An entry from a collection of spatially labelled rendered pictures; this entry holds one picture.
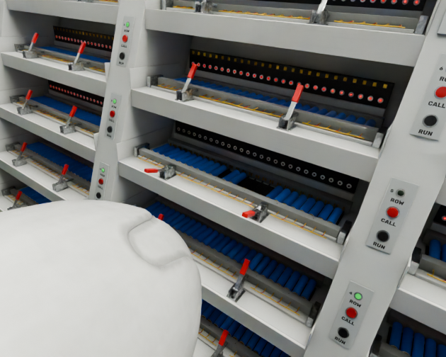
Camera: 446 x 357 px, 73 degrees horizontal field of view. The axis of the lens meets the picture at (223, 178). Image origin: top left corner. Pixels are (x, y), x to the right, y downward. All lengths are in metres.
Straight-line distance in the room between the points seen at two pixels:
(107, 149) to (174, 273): 0.76
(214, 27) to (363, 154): 0.41
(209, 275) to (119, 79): 0.56
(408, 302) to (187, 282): 0.49
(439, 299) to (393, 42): 0.42
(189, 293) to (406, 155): 0.45
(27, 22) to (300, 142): 1.18
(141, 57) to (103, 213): 0.72
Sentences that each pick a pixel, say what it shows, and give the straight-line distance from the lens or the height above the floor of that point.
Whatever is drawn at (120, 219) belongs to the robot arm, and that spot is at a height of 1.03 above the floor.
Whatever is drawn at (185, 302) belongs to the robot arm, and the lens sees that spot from 0.17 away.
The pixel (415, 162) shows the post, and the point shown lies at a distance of 0.56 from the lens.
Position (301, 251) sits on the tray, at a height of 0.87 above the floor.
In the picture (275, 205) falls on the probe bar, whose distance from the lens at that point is 0.66.
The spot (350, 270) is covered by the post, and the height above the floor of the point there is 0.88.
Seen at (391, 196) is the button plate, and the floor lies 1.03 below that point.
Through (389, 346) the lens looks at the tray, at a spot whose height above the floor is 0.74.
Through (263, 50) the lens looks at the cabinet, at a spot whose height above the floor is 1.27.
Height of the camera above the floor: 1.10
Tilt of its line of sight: 13 degrees down
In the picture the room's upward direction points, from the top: 15 degrees clockwise
